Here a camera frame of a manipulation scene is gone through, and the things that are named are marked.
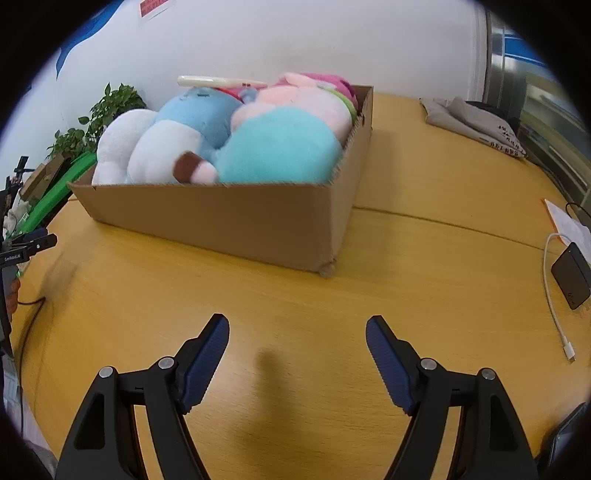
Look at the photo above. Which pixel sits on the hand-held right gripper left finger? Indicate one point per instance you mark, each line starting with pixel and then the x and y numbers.
pixel 205 364

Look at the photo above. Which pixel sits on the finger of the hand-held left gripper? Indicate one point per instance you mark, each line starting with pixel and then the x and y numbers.
pixel 41 243
pixel 34 234

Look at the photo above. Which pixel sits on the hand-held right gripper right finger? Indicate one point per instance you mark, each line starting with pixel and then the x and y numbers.
pixel 388 364

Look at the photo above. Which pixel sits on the white panda plush toy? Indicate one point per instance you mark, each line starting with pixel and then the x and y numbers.
pixel 115 147

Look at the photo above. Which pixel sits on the brown cardboard box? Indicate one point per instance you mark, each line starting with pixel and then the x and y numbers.
pixel 231 221

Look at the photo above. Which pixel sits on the blue plush toy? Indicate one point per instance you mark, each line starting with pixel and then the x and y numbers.
pixel 198 110

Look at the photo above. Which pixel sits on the pink pig plush toy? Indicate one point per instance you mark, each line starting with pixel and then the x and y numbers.
pixel 277 147

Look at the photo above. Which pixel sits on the magenta bear plush toy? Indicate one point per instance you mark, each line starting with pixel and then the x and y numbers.
pixel 341 86

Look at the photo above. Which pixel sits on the green table cloth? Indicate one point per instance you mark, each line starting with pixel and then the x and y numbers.
pixel 55 194

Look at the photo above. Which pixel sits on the small open cardboard carton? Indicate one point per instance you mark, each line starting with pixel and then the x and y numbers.
pixel 44 177

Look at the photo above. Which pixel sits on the small potted green plant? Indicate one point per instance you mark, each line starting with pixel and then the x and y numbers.
pixel 69 144

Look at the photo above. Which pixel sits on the large potted green plant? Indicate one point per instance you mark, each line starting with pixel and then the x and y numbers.
pixel 117 104

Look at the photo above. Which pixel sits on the black device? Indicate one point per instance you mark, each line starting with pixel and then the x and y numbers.
pixel 563 443

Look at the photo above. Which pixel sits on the black power adapter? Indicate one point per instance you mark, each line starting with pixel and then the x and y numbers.
pixel 572 274

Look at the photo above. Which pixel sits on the cream plastic bar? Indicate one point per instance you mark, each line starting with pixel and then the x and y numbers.
pixel 207 81

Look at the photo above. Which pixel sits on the grey cloth bag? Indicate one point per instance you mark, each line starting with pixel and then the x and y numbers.
pixel 466 120

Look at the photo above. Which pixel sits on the metal display shelf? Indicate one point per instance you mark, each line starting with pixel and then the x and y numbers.
pixel 554 138

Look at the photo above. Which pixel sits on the blue glass banner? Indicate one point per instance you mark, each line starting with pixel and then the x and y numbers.
pixel 524 48

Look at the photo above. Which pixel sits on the blue wall stripe decal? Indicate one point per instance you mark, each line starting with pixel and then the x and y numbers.
pixel 83 34

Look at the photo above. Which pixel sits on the red wall sign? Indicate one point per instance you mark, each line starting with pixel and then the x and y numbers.
pixel 154 7

